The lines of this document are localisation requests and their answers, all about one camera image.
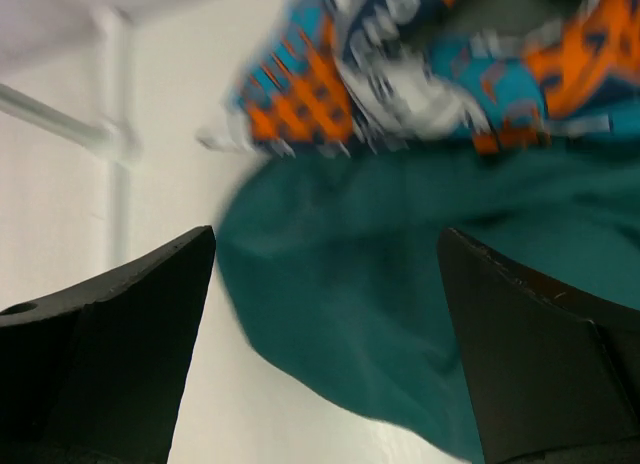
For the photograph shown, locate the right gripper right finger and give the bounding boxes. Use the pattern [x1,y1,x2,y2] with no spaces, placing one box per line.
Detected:
[437,228,639,463]

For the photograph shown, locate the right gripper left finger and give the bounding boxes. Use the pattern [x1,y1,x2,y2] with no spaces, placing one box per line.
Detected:
[1,226,216,463]

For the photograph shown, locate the teal shorts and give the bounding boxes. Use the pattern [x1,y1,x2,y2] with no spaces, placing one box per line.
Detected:
[216,143,639,463]

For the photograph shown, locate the blue patterned shorts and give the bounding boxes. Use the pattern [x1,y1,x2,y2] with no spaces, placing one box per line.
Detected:
[197,0,639,156]

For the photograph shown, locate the metal clothes rack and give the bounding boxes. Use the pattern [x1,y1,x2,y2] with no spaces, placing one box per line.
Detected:
[1,7,136,269]

